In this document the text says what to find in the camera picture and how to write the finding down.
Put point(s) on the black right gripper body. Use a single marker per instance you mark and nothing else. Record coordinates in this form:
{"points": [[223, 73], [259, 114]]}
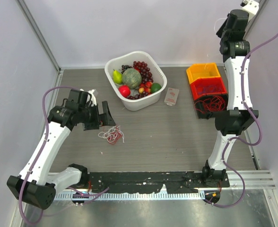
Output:
{"points": [[221, 31]]}

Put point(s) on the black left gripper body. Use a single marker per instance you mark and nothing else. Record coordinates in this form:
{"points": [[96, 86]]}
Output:
{"points": [[90, 116]]}

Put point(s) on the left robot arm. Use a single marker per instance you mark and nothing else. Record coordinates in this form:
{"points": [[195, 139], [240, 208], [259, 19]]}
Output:
{"points": [[33, 185]]}

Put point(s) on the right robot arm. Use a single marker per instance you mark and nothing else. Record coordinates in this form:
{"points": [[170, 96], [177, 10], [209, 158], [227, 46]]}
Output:
{"points": [[239, 114]]}

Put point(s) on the red apple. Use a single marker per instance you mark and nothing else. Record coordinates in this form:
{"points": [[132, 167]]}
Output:
{"points": [[124, 90]]}

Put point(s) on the dark red grapes front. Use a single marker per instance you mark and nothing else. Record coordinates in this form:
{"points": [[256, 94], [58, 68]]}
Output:
{"points": [[138, 96]]}

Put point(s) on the green pear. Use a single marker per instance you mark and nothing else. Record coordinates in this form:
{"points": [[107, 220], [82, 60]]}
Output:
{"points": [[117, 77]]}

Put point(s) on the green melon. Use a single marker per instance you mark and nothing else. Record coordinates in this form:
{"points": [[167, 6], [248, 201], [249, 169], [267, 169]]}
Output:
{"points": [[132, 78]]}

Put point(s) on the red yellow cherries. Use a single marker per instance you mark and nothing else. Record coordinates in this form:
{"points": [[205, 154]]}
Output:
{"points": [[145, 88]]}

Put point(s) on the dark purple grape bunch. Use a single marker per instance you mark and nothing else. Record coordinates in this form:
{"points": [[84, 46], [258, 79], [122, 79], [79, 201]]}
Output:
{"points": [[125, 67]]}

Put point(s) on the yellow storage bin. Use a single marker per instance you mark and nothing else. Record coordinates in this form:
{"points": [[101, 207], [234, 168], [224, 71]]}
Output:
{"points": [[202, 71]]}

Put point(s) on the red grape bunch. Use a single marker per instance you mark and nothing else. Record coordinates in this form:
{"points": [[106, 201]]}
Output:
{"points": [[144, 71]]}

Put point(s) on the green lime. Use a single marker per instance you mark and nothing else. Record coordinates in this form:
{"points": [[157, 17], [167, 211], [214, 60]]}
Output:
{"points": [[155, 87]]}

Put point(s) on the red storage bin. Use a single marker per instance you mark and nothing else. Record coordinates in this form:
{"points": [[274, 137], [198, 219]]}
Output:
{"points": [[207, 87]]}

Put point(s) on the white red card box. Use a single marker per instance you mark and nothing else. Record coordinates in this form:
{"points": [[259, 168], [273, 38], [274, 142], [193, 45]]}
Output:
{"points": [[171, 96]]}

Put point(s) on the black storage bin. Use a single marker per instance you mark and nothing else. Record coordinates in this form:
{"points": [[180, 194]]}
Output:
{"points": [[206, 107]]}

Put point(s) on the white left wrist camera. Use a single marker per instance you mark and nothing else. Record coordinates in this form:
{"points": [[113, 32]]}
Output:
{"points": [[88, 98]]}

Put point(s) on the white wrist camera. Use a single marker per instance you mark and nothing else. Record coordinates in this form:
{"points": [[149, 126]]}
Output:
{"points": [[88, 98], [250, 6]]}

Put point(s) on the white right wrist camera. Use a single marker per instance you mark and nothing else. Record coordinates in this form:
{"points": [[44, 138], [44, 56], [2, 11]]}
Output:
{"points": [[250, 6]]}

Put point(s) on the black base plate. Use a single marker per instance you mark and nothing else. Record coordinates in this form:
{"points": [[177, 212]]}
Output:
{"points": [[152, 182]]}

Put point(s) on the aluminium rail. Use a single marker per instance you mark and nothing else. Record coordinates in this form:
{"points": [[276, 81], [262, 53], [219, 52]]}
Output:
{"points": [[254, 180]]}

